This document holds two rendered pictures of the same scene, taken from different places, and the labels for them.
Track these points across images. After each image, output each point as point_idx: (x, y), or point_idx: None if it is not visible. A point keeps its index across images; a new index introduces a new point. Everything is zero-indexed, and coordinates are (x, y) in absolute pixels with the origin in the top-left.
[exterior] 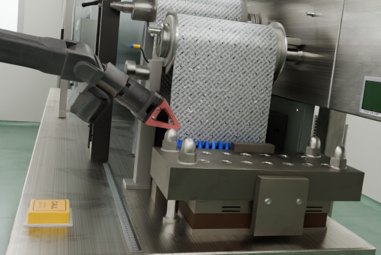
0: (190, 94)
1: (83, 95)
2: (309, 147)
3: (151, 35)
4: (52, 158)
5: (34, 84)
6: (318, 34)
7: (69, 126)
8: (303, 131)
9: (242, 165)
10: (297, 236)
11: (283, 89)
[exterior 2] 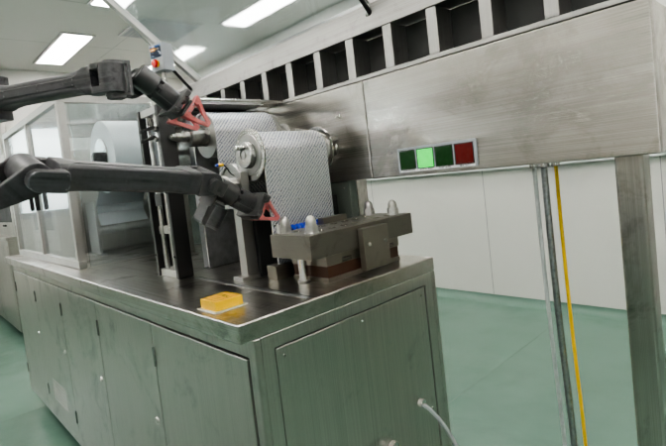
0: (280, 190)
1: (210, 207)
2: (367, 209)
3: (200, 159)
4: (146, 287)
5: None
6: (348, 130)
7: (107, 271)
8: (353, 202)
9: (344, 226)
10: (387, 265)
11: None
